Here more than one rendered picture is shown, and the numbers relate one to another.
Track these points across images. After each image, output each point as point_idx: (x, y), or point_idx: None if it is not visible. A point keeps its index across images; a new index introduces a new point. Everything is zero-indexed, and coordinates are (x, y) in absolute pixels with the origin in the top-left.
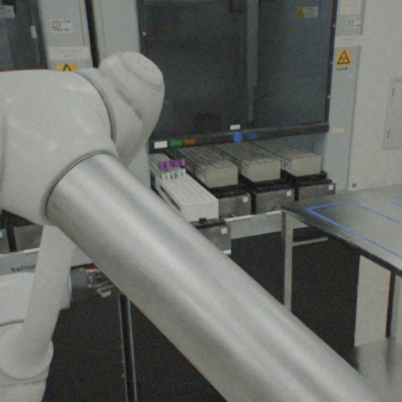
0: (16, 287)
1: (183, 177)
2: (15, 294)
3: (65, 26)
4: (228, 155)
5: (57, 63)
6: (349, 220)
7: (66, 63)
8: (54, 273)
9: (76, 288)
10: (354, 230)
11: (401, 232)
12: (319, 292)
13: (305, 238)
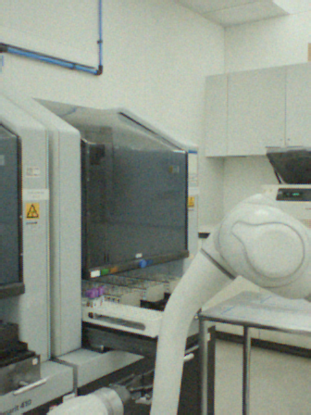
0: (91, 408)
1: (105, 304)
2: (94, 413)
3: (35, 171)
4: (108, 284)
5: (26, 204)
6: (256, 315)
7: (32, 204)
8: (180, 369)
9: (125, 401)
10: (269, 320)
11: (294, 317)
12: (195, 396)
13: (187, 347)
